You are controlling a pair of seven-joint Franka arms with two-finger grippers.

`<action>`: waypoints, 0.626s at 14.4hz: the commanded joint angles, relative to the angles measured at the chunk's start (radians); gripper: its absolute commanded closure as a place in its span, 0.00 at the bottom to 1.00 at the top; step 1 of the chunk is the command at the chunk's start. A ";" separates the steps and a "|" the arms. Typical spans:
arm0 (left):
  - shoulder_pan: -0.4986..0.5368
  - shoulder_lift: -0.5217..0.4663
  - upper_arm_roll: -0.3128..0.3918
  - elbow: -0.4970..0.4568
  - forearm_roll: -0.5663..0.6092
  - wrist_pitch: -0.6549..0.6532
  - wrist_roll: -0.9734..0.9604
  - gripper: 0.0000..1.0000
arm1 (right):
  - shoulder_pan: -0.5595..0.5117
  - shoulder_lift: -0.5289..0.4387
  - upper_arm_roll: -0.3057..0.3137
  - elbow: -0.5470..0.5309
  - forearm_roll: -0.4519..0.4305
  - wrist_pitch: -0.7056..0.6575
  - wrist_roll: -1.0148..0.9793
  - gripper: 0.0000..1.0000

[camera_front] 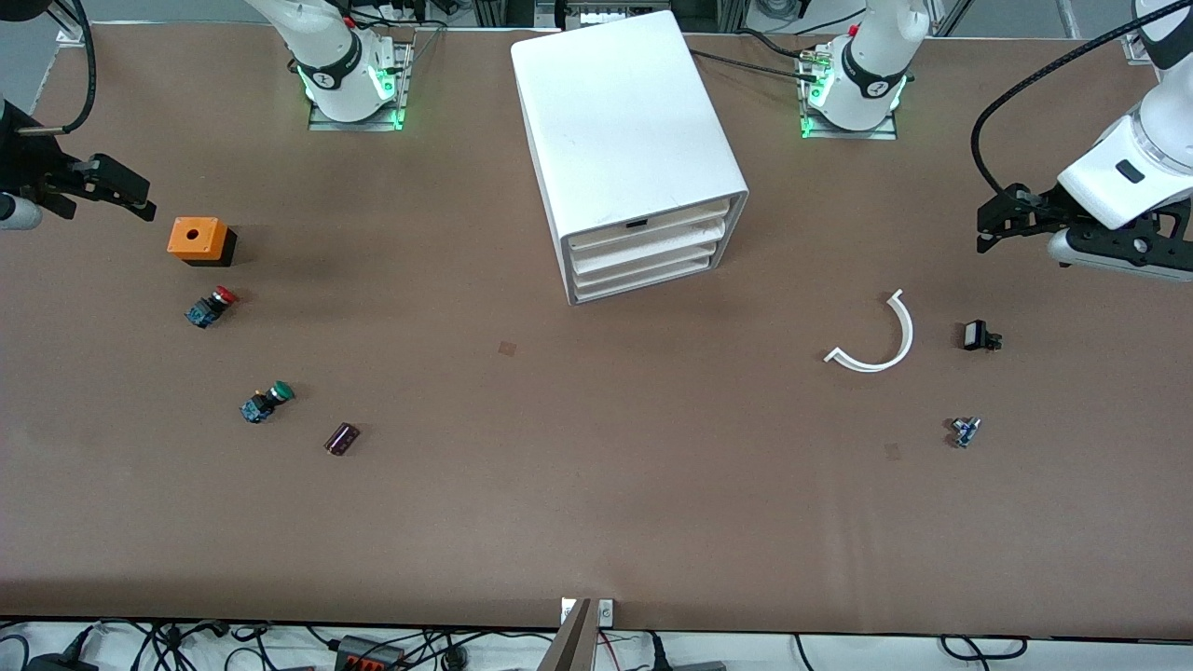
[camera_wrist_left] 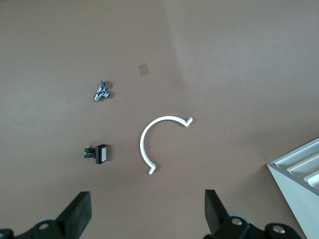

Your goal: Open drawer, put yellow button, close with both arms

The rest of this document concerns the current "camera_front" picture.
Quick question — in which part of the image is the long black table cable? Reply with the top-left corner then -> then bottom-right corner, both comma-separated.
688,48 -> 823,85

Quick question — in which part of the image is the red push button switch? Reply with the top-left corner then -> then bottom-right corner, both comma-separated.
184,286 -> 238,329

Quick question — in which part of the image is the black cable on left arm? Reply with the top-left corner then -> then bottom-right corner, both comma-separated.
969,0 -> 1193,197

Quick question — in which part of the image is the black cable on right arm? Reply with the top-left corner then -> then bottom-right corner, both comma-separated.
17,0 -> 97,136

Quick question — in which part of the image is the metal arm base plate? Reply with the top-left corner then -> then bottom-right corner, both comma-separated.
308,37 -> 416,131
800,47 -> 900,141

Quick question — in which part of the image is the short black table cable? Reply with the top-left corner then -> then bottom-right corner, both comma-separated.
736,28 -> 812,59

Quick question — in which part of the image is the black looped cable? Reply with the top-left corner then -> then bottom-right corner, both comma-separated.
939,636 -> 1029,663

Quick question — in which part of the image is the wooden post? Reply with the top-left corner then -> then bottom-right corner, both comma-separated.
539,598 -> 597,671

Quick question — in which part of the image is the white curved plastic strip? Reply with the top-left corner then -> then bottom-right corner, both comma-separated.
825,289 -> 916,374

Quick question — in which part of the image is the plain white drawer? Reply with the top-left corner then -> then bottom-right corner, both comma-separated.
571,240 -> 724,285
573,256 -> 721,303
569,222 -> 726,271

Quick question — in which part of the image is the orange button enclosure box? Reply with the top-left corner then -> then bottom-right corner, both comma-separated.
167,216 -> 238,268

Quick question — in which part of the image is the white drawer cabinet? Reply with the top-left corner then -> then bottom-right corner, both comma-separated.
510,9 -> 749,307

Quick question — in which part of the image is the black power strip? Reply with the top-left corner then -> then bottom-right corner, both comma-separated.
336,636 -> 407,671

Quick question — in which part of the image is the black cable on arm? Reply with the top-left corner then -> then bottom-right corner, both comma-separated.
17,0 -> 97,136
969,0 -> 1193,197

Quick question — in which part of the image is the green push button switch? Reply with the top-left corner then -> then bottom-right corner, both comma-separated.
240,380 -> 295,425

